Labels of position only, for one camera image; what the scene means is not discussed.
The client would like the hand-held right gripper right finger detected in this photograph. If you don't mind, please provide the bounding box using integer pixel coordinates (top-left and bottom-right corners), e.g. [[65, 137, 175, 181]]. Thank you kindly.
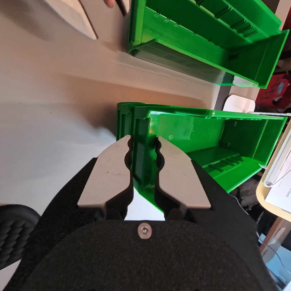
[[154, 136, 212, 221]]

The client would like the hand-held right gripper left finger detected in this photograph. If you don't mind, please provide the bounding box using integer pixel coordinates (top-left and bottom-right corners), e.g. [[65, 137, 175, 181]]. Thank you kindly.
[[77, 135, 134, 220]]

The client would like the instruction sheet on board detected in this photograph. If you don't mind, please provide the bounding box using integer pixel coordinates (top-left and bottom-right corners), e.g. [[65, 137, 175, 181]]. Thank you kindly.
[[256, 120, 291, 223]]

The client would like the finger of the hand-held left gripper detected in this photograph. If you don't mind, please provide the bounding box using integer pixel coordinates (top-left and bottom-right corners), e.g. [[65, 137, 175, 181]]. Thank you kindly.
[[44, 0, 99, 41], [114, 0, 131, 17]]

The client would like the white stand rod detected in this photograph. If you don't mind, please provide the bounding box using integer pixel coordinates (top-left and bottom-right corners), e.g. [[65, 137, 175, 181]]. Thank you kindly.
[[247, 110, 291, 117]]

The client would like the white page holder bar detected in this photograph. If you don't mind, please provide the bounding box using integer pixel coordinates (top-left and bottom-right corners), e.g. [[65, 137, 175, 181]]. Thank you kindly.
[[261, 127, 291, 188]]

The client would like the printed instruction sheet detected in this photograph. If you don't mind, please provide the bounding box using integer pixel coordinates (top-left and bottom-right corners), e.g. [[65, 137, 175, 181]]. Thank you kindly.
[[264, 159, 291, 214]]

